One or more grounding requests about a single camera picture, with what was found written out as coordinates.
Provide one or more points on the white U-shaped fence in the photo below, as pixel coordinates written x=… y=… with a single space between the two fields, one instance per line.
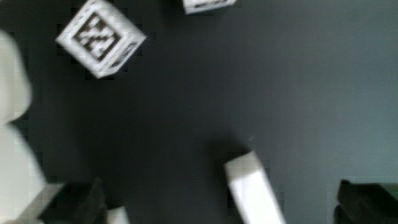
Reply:
x=250 y=190

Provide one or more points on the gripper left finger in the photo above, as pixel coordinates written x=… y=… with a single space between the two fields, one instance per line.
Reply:
x=69 y=206

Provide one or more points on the white tagged cube far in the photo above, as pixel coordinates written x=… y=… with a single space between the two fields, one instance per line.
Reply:
x=195 y=6

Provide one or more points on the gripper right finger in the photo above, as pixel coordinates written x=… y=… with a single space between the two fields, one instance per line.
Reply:
x=366 y=203

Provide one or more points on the white tagged cube nut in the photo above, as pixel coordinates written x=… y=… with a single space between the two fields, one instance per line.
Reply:
x=99 y=38

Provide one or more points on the white chair back frame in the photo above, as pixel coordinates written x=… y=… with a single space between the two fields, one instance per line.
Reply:
x=27 y=191

